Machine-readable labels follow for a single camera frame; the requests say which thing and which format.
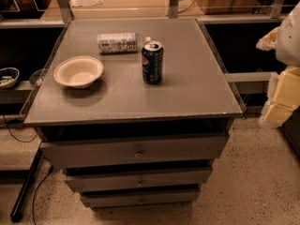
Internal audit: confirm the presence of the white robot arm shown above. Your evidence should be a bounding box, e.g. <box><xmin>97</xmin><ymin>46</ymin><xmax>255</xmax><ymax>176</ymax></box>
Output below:
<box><xmin>256</xmin><ymin>2</ymin><xmax>300</xmax><ymax>128</ymax></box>

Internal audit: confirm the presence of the small blue patterned bowl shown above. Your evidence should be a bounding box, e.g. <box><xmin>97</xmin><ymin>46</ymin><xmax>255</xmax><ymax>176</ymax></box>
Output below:
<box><xmin>0</xmin><ymin>67</ymin><xmax>20</xmax><ymax>89</ymax></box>

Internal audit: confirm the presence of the white paper bowl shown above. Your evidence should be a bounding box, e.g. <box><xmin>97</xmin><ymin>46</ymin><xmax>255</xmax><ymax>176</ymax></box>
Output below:
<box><xmin>53</xmin><ymin>56</ymin><xmax>104</xmax><ymax>89</ymax></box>

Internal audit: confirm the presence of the grey side shelf beam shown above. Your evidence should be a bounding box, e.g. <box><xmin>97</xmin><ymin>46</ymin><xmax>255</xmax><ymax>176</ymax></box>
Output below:
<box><xmin>225</xmin><ymin>72</ymin><xmax>272</xmax><ymax>94</ymax></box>

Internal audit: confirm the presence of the clear plastic water bottle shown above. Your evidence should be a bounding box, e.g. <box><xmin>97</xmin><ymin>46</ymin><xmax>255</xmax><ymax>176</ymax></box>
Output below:
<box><xmin>97</xmin><ymin>32</ymin><xmax>151</xmax><ymax>54</ymax></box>

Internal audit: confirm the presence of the blue pepsi can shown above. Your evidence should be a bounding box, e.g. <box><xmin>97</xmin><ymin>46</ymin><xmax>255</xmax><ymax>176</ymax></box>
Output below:
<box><xmin>142</xmin><ymin>40</ymin><xmax>164</xmax><ymax>84</ymax></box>

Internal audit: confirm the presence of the black metal floor bar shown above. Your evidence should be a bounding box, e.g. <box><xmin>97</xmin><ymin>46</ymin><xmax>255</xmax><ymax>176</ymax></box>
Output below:
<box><xmin>10</xmin><ymin>148</ymin><xmax>42</xmax><ymax>222</ymax></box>

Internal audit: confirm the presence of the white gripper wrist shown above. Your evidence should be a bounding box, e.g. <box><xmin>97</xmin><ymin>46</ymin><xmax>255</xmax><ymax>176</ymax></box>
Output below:
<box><xmin>256</xmin><ymin>27</ymin><xmax>300</xmax><ymax>128</ymax></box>

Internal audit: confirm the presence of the grey top drawer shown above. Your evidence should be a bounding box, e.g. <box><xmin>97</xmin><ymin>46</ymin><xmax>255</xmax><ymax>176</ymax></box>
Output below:
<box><xmin>41</xmin><ymin>136</ymin><xmax>228</xmax><ymax>169</ymax></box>

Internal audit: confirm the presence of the grey bottom drawer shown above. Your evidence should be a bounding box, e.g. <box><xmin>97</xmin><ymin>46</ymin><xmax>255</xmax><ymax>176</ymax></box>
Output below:
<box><xmin>81</xmin><ymin>187</ymin><xmax>200</xmax><ymax>208</ymax></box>

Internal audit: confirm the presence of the grey drawer cabinet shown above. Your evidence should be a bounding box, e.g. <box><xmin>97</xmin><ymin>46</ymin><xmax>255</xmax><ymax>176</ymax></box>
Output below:
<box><xmin>25</xmin><ymin>19</ymin><xmax>242</xmax><ymax>197</ymax></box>

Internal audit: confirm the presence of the grey drawer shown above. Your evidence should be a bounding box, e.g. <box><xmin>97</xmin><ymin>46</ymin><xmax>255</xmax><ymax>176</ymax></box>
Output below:
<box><xmin>41</xmin><ymin>136</ymin><xmax>228</xmax><ymax>169</ymax></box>
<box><xmin>81</xmin><ymin>187</ymin><xmax>200</xmax><ymax>208</ymax></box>
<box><xmin>66</xmin><ymin>167</ymin><xmax>212</xmax><ymax>193</ymax></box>

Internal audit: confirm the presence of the grey middle drawer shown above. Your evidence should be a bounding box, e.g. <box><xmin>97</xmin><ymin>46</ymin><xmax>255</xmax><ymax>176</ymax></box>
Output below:
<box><xmin>66</xmin><ymin>167</ymin><xmax>212</xmax><ymax>193</ymax></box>

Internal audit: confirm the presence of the dark round dish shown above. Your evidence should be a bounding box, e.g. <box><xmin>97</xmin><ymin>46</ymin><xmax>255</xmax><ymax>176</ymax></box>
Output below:
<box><xmin>29</xmin><ymin>68</ymin><xmax>48</xmax><ymax>86</ymax></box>

